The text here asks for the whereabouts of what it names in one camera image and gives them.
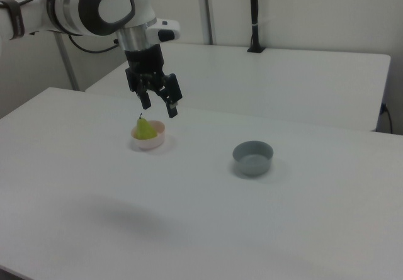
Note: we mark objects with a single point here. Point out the grey plastic bowl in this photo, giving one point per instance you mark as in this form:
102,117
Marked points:
252,163

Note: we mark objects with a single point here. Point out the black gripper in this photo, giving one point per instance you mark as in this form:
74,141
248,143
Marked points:
145,63

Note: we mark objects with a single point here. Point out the white rectangular table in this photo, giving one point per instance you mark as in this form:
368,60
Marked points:
283,81

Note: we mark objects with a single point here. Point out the grey wall frame post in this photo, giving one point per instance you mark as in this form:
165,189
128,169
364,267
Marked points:
67,66
207,12

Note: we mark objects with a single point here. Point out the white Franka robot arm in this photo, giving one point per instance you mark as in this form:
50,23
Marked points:
34,12

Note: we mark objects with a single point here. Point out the green pear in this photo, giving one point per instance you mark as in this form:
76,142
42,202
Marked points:
145,130

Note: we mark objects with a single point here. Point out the pink plastic bowl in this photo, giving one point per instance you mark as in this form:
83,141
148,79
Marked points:
151,143

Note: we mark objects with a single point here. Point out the black pole with clamp base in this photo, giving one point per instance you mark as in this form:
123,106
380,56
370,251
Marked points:
254,15

